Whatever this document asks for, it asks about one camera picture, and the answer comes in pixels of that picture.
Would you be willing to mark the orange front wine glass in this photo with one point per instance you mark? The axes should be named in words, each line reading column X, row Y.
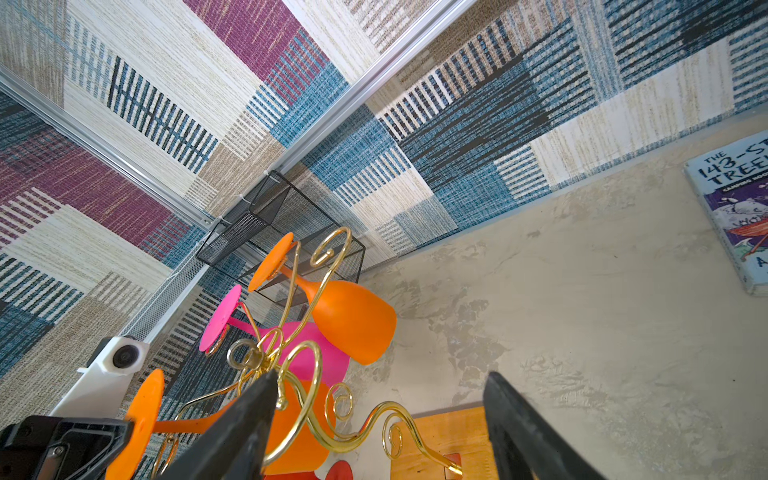
column 303, row 455

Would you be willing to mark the red plastic wine glass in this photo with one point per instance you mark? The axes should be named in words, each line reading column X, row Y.
column 341, row 470

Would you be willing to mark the paperback book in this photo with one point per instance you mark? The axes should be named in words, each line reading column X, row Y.
column 731, row 186

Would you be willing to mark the orange wine glass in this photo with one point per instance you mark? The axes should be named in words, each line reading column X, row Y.
column 352, row 318
column 303, row 455

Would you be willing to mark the pink plastic wine glass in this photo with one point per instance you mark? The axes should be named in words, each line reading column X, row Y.
column 335, row 363

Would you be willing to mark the black wire shelf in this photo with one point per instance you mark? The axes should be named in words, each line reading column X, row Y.
column 241, row 240

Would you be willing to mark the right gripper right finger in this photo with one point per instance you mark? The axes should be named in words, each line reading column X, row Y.
column 524, row 444

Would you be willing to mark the orange back wine glass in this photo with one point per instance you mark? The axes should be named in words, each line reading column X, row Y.
column 352, row 318

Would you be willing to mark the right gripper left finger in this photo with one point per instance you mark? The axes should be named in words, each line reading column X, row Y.
column 234, row 447

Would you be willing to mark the wooden rack base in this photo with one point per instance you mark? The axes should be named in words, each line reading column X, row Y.
column 459, row 435

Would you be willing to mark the gold wire glass rack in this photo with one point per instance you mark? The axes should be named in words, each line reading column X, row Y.
column 317, row 402

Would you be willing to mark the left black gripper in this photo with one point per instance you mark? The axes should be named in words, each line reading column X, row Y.
column 46, row 447

